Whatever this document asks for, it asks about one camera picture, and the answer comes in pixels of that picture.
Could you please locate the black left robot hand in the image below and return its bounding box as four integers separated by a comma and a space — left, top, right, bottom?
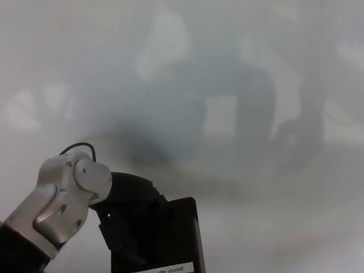
89, 171, 172, 273

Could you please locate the white whiteboard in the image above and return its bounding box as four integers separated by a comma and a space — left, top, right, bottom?
0, 0, 364, 273

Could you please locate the black magnetic marker holder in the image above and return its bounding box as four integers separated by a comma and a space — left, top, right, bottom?
109, 196, 207, 273

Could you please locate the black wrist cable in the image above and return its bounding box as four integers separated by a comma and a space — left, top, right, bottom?
59, 142, 97, 163

